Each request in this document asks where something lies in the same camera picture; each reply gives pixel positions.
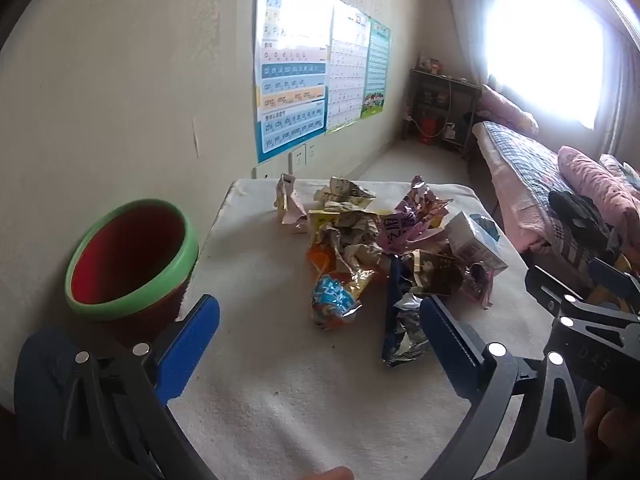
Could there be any black garment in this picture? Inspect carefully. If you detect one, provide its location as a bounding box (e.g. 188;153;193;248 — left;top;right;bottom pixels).
548;191;612;256

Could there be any red bin with green rim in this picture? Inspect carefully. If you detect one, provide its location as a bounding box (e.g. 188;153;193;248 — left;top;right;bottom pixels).
65;199;200;346

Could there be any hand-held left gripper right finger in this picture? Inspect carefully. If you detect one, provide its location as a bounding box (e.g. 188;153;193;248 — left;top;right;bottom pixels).
420;296;586;480

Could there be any beige curtain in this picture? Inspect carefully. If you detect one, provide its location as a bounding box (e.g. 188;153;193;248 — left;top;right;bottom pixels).
442;0;498;86

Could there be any large crumpled paper wrapper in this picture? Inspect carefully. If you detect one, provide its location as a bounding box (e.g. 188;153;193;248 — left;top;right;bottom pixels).
320;210;386;281

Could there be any white teal carton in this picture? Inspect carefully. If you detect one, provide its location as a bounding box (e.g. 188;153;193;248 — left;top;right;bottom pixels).
444;211;508;273

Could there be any dark blue foil wrapper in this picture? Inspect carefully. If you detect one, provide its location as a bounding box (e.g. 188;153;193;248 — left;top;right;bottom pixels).
381;255;433;368

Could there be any person's right hand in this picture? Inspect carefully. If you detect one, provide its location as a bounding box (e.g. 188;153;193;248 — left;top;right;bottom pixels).
582;387;640;480

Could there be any pink guitar print carton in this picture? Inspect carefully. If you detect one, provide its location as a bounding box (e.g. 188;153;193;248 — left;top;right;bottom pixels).
276;173;308;233

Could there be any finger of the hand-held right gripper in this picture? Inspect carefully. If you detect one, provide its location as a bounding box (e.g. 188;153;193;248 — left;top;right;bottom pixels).
587;258;640;311
525;266;640;388

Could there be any pink folded quilt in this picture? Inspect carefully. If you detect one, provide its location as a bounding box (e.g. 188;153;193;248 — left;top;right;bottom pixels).
480;85;540;133

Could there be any crumpled cream printed wrapper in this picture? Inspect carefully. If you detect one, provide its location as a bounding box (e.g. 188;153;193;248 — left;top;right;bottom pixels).
314;176;377;213

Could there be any red bucket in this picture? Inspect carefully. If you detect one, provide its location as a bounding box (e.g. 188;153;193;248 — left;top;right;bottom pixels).
419;117;441;146

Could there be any bright window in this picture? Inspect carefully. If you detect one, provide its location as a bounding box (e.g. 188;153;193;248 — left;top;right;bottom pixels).
487;0;618;131

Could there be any purple pink wrapper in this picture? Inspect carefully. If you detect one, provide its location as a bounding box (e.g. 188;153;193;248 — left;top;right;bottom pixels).
382;176;453;251

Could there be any blue orange snack wrapper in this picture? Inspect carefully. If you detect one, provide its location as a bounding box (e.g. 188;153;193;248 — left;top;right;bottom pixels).
306;247;381;332

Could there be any small purple wrapper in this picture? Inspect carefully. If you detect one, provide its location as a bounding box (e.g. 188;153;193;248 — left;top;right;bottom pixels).
462;262;496;308

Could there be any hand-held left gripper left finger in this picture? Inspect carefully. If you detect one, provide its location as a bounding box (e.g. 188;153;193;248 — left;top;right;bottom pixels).
62;294;221;480

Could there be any green bordered wall poster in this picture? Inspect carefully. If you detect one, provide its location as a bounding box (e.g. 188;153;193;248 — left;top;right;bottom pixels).
361;17;392;120

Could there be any white chart wall poster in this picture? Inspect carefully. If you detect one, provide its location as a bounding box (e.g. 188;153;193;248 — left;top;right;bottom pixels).
326;0;372;135

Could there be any blue bordered wall poster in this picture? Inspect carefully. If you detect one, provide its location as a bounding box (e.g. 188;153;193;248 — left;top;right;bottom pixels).
255;0;335;165

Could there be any dark metal shelf rack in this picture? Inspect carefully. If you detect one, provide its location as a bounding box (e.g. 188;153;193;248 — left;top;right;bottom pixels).
402;69;483;153

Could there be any bed with plaid blanket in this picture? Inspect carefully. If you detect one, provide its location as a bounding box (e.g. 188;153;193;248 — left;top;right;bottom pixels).
472;120;640;281

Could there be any pink pillow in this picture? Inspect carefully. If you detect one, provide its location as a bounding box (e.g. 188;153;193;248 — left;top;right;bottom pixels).
557;146;640;241

